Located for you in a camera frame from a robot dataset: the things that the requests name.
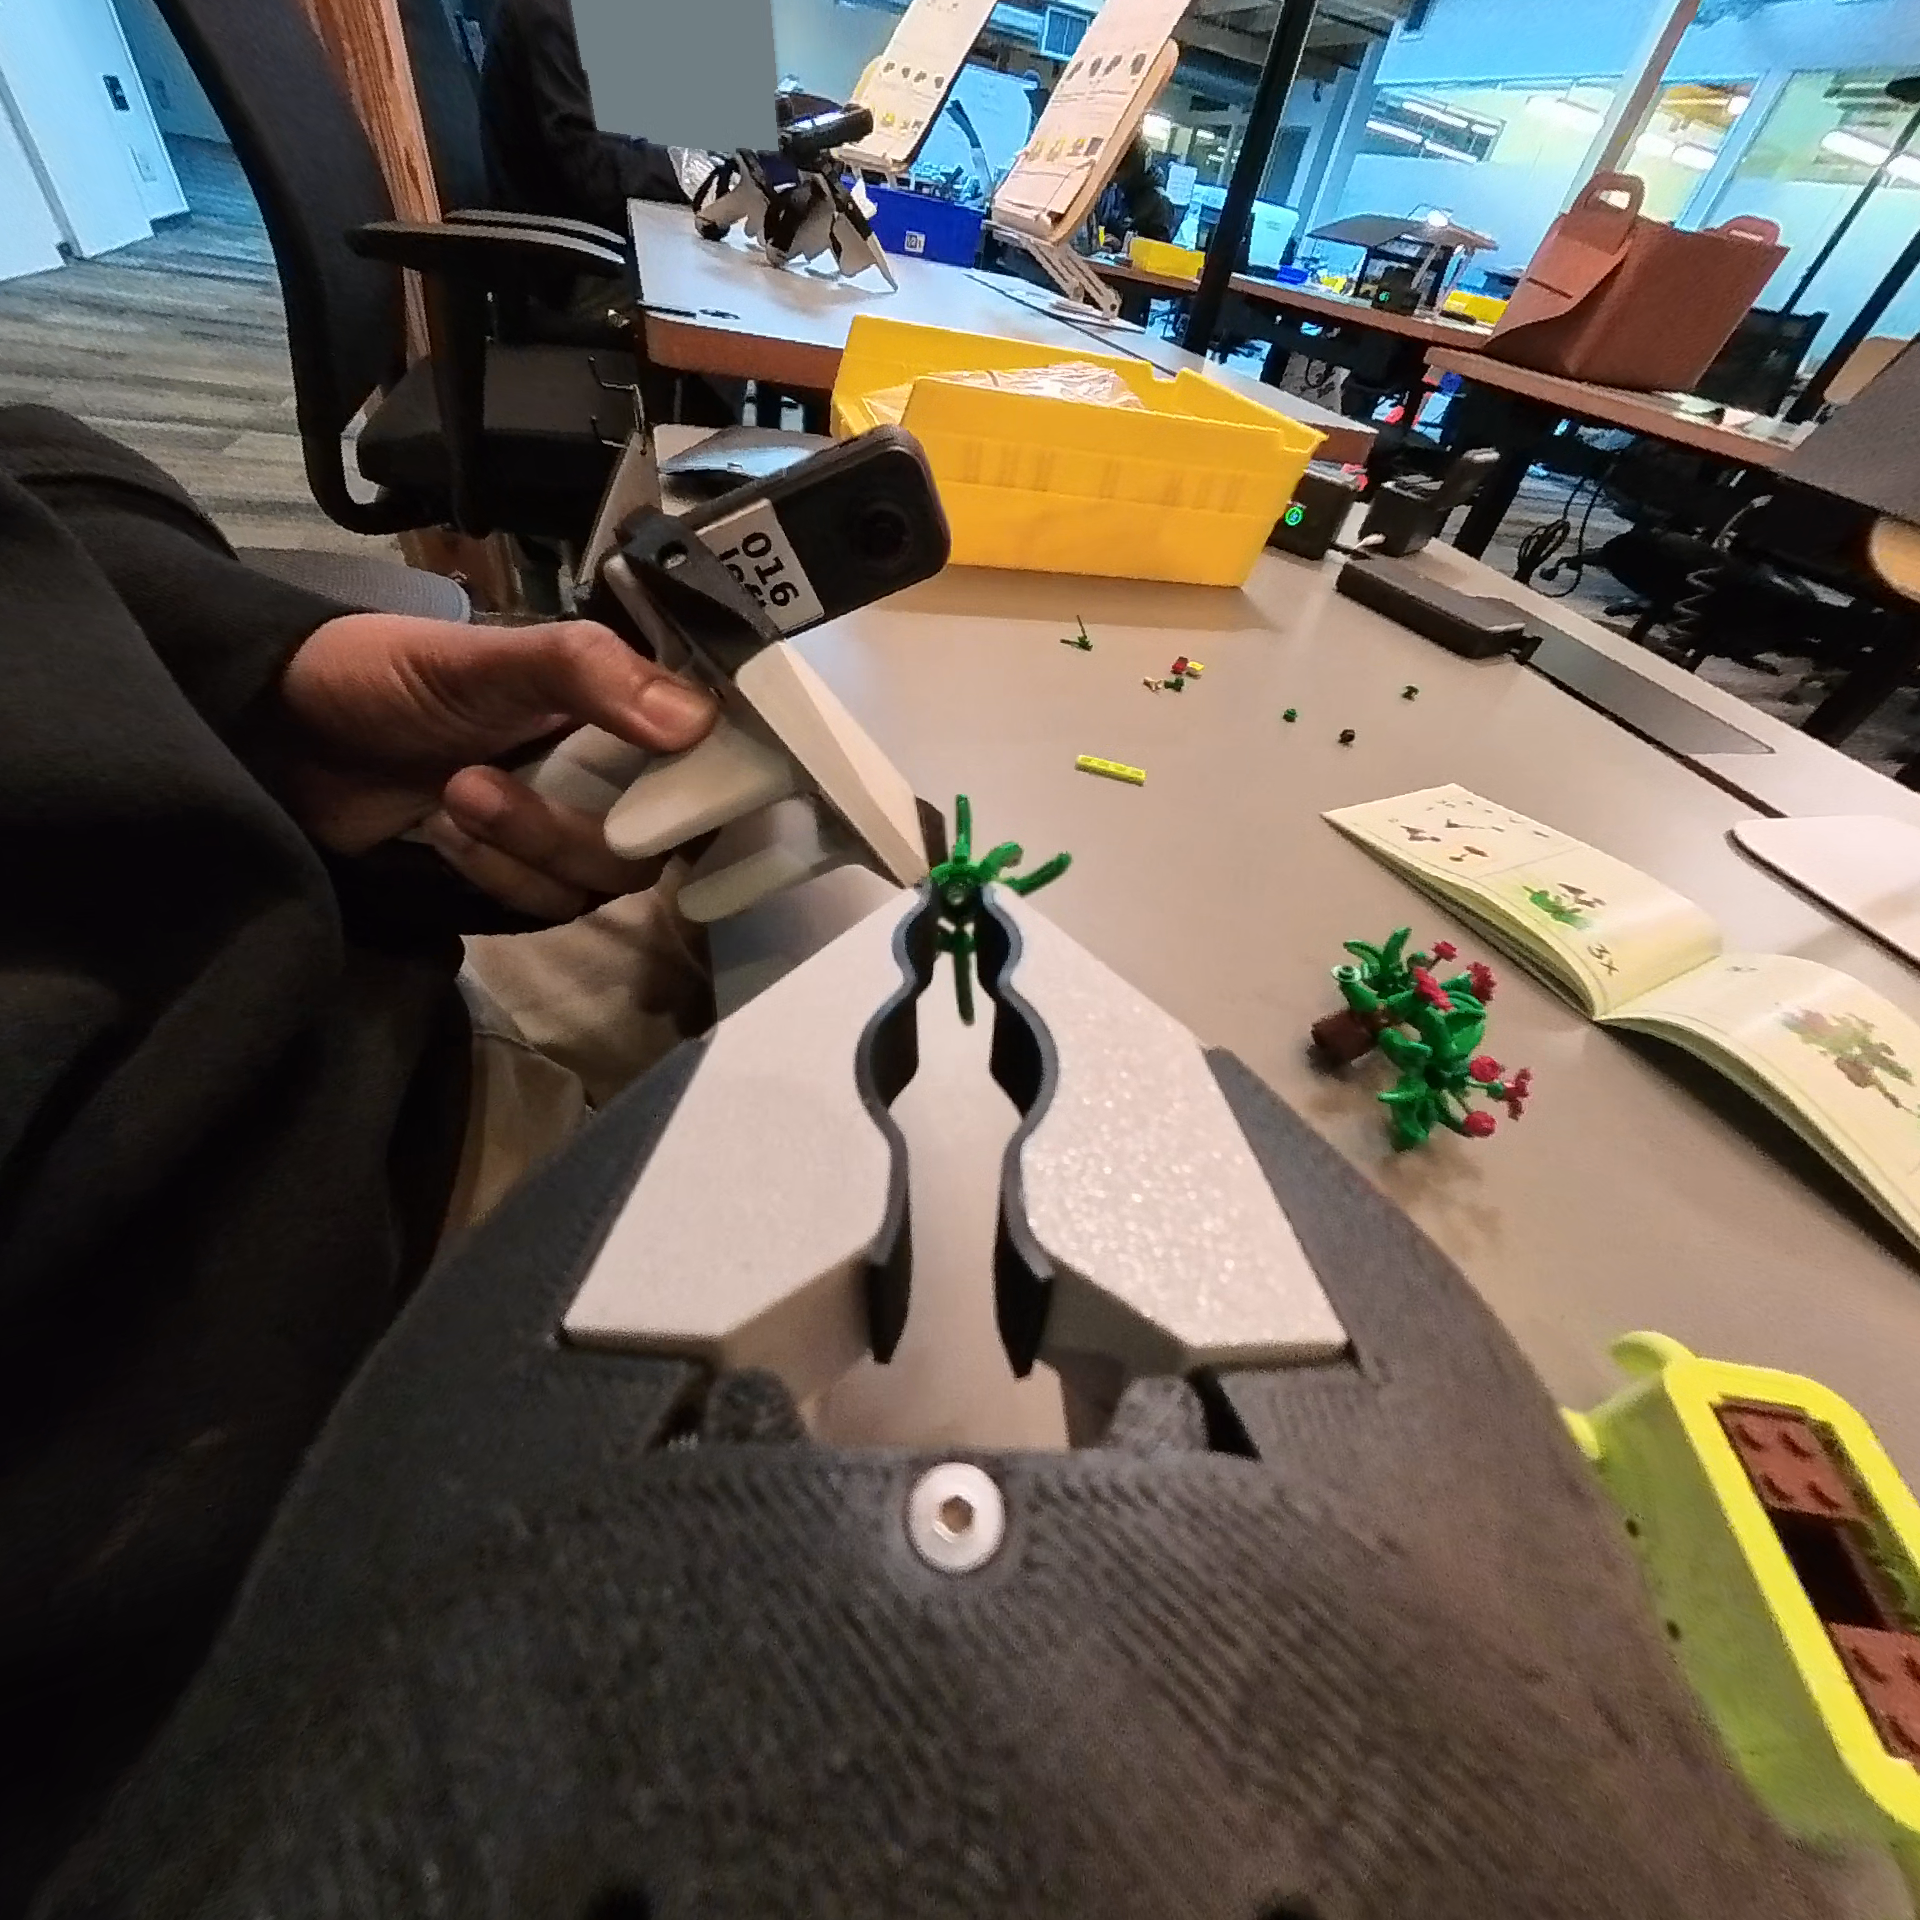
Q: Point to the black box with green lights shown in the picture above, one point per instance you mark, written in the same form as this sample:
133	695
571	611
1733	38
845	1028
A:
1319	509

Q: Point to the person's tan trousers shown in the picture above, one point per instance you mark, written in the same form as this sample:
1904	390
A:
540	1019

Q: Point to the tall printed sign board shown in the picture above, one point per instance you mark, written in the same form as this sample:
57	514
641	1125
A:
1078	117

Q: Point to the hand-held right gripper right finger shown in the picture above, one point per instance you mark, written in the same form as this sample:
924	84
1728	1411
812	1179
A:
1187	1215

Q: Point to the person's left hand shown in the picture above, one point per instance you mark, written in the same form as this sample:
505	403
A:
452	707

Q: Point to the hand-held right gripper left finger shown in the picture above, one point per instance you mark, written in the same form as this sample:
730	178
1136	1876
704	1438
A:
736	1199

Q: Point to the yellow plastic bin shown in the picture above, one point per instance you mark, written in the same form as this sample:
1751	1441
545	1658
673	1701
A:
1078	480

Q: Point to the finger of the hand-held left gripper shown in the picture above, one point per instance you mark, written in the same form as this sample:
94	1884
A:
765	869
839	748

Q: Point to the grey table with brown edge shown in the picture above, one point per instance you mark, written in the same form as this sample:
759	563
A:
783	301

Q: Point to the grey flat pouch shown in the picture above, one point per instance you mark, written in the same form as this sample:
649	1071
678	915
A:
736	451

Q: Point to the green plant with pink flowers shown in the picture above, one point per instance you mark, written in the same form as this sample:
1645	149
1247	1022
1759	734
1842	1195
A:
1425	1037

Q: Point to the lime toy brick pot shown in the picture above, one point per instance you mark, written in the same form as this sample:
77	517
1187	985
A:
1696	1576

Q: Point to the clear plastic bag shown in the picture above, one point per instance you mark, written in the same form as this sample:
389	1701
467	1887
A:
1049	383

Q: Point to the black boxy device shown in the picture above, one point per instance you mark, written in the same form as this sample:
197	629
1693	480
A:
1425	503

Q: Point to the black steel column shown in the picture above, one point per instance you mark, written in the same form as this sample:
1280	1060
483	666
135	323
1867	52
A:
1230	150

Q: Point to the black and white machine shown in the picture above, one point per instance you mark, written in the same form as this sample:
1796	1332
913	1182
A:
796	194

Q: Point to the lime flat toy bar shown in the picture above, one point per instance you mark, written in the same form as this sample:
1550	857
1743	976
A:
1111	769

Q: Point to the long brown desk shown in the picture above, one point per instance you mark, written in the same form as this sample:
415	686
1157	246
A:
1621	396

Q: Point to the short printed sign board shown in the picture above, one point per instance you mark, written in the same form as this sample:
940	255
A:
916	76

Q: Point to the wooden diagonal beam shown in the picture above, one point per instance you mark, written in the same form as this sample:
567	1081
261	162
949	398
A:
368	90

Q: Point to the green toy leaf stem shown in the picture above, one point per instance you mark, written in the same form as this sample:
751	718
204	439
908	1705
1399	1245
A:
967	875

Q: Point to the white desk stand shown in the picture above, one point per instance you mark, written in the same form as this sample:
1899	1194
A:
1847	869

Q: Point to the black office chair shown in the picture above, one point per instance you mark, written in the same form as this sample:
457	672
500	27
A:
1755	359
452	420

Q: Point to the open instruction booklet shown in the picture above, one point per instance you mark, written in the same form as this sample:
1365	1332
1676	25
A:
1651	960

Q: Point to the brown tote bag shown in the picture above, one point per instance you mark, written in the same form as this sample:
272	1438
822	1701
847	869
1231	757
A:
1633	301

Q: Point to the black flat case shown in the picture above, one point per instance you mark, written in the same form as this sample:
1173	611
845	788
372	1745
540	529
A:
1431	599

